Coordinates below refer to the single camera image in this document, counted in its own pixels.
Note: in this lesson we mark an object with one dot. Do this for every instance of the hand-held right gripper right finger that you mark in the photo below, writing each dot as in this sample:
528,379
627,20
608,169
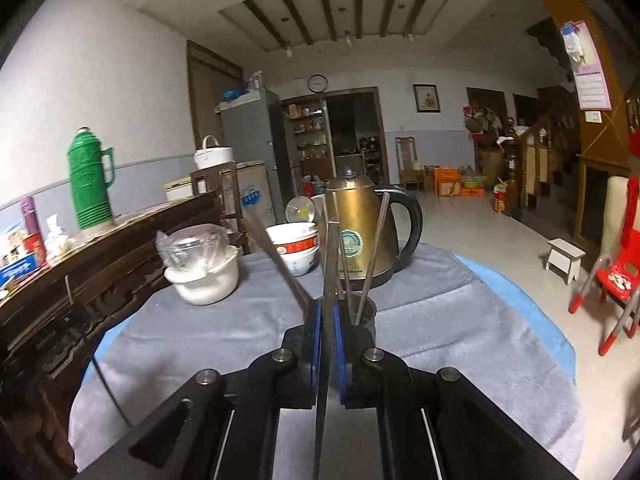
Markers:
340,360

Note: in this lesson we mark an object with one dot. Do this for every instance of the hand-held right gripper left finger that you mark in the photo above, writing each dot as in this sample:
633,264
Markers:
314,345

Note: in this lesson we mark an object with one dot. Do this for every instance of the grey perforated utensil holder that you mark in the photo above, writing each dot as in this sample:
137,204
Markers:
366,317

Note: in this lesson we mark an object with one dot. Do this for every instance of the dark wooden chopstick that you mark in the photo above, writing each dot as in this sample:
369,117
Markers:
328,270

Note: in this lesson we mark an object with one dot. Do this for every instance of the red banded bowl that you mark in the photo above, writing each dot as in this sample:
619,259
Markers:
300,247

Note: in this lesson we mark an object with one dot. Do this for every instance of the grey chopstick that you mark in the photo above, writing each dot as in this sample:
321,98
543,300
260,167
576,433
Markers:
375,252

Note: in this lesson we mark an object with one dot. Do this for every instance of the white bowl with pink print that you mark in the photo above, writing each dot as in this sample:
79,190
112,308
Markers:
292,232

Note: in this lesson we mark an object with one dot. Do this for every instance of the grey towel cloth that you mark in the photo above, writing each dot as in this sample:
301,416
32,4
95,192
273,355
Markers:
450,310

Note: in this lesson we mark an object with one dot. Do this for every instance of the white plastic container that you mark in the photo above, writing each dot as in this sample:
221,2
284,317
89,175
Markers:
205,285

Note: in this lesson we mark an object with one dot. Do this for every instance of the golden electric kettle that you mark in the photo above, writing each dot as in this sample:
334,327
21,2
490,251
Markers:
365,230

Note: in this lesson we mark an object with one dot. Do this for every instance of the small white fan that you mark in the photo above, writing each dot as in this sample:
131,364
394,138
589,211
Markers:
300,210

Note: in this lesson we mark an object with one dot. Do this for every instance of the clear plastic bag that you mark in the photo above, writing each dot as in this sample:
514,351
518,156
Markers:
190,245

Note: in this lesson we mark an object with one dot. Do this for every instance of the white chest freezer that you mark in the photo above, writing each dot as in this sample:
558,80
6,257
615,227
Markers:
252,192

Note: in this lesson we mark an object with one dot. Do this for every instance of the brown wooden chair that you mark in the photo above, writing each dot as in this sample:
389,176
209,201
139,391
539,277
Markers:
227,200

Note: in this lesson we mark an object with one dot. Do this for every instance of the blue table cover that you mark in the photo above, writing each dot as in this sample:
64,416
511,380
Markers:
520,300

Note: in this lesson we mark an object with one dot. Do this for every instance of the wooden high-back chair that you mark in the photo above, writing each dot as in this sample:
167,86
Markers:
407,160

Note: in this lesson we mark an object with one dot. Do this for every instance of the orange cardboard box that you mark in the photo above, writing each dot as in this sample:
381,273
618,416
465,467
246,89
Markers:
447,182

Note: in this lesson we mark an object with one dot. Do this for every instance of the shelf with jars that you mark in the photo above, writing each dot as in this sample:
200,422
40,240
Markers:
310,135

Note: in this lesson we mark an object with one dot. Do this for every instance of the white rice cooker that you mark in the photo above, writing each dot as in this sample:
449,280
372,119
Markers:
214,157

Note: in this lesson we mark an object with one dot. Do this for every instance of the grey refrigerator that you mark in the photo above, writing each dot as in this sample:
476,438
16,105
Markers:
250,130

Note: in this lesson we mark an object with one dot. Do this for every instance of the dark carved wooden sideboard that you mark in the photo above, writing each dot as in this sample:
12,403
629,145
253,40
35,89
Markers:
75,300

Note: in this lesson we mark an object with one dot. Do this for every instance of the small white stool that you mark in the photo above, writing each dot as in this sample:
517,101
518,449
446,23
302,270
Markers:
565,257

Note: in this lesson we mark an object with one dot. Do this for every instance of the dark wooden door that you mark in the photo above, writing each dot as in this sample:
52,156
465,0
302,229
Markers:
210,95

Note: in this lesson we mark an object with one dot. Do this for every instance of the green thermos flask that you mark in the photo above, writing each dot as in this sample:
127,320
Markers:
90,185

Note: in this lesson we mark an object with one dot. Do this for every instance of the white plastic bag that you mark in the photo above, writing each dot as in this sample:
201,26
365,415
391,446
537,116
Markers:
59,240

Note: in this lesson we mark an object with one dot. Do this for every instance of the wooden staircase railing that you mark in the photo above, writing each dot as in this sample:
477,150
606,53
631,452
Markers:
530,160

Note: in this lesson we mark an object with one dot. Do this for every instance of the red child chair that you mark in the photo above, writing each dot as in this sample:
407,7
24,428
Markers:
620,272

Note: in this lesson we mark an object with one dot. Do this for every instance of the red tin can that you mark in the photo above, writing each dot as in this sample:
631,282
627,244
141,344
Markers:
34,247

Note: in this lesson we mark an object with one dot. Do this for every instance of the blue box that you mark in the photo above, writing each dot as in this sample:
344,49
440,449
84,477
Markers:
17,269

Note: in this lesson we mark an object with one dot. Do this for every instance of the purple bottle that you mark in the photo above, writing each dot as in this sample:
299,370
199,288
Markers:
28,215

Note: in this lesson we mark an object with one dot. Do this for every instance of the round wall clock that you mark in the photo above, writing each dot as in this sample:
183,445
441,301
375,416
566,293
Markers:
317,83

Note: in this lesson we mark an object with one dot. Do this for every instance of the framed wall picture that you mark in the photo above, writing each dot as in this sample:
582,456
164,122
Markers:
426,98

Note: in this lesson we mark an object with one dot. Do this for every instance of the white light switch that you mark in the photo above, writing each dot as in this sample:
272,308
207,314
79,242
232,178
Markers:
594,116

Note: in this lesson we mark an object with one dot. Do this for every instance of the pink wall calendar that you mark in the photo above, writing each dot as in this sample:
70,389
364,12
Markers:
592,80

